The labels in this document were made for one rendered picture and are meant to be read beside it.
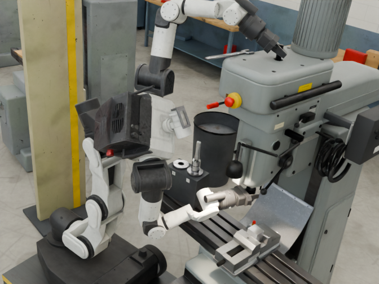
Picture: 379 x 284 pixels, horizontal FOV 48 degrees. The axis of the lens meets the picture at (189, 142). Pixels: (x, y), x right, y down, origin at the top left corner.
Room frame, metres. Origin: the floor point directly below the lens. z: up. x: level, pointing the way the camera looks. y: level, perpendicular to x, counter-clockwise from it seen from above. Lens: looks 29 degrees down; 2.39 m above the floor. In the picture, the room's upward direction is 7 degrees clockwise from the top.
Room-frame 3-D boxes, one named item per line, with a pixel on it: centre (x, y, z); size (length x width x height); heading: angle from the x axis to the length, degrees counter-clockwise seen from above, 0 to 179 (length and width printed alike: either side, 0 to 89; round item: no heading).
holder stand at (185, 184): (1.99, -0.01, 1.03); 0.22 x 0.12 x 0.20; 56
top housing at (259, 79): (1.67, -0.32, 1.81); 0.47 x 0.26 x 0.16; 135
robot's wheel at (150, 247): (1.89, 0.14, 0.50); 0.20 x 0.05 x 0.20; 56
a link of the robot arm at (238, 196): (1.62, -0.23, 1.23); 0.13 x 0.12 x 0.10; 30
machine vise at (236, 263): (1.59, -0.35, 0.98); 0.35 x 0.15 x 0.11; 135
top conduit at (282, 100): (1.58, -0.44, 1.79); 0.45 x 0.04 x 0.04; 135
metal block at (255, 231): (1.61, -0.37, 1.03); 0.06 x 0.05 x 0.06; 45
